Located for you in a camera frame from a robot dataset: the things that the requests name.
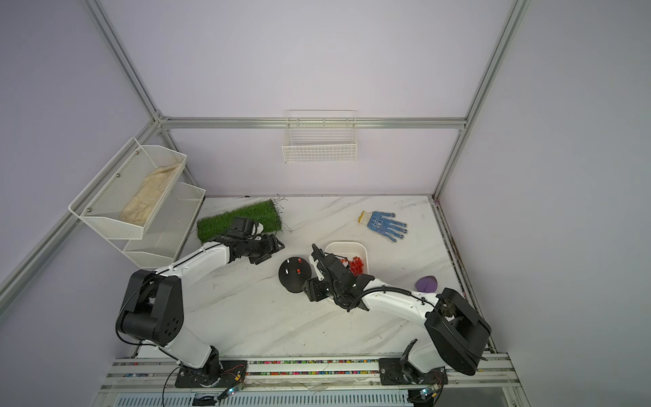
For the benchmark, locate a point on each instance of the lower white mesh shelf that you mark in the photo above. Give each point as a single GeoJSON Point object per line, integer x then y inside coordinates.
{"type": "Point", "coordinates": [169, 229]}

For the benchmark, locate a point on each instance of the pink purple handled tool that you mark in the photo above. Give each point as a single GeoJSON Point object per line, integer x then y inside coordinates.
{"type": "Point", "coordinates": [427, 284]}

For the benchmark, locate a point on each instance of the beige cloth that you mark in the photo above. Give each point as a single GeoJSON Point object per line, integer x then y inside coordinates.
{"type": "Point", "coordinates": [142, 205]}

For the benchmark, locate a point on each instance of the white mesh shelf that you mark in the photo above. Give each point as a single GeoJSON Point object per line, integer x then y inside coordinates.
{"type": "Point", "coordinates": [101, 202]}
{"type": "Point", "coordinates": [169, 229]}

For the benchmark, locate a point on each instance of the white plastic tray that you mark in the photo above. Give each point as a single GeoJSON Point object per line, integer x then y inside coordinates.
{"type": "Point", "coordinates": [356, 252]}

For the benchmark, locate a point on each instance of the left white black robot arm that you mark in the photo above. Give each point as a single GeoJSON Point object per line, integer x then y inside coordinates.
{"type": "Point", "coordinates": [152, 311]}

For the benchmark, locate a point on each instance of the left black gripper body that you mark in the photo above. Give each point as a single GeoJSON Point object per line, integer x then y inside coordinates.
{"type": "Point", "coordinates": [262, 249]}

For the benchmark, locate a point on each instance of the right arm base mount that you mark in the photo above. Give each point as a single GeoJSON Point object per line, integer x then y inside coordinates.
{"type": "Point", "coordinates": [399, 371]}

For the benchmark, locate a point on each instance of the white wire wall basket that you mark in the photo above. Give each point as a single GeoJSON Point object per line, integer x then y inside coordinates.
{"type": "Point", "coordinates": [320, 136]}

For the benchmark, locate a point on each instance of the upper white mesh shelf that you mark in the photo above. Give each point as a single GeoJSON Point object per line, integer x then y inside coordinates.
{"type": "Point", "coordinates": [101, 202]}

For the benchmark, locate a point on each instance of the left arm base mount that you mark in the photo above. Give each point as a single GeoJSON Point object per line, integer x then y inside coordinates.
{"type": "Point", "coordinates": [216, 373]}

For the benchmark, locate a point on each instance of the black round screw base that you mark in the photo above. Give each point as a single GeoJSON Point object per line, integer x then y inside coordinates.
{"type": "Point", "coordinates": [288, 276]}

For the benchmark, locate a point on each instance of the pile of red sleeves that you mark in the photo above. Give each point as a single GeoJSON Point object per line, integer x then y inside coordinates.
{"type": "Point", "coordinates": [355, 265]}

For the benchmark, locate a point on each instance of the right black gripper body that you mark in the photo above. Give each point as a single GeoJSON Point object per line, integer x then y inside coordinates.
{"type": "Point", "coordinates": [321, 288]}

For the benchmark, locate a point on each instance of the blue dotted work glove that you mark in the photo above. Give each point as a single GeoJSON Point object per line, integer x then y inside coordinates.
{"type": "Point", "coordinates": [384, 224]}

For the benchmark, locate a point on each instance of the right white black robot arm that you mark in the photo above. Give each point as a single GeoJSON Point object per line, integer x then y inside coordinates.
{"type": "Point", "coordinates": [457, 333]}

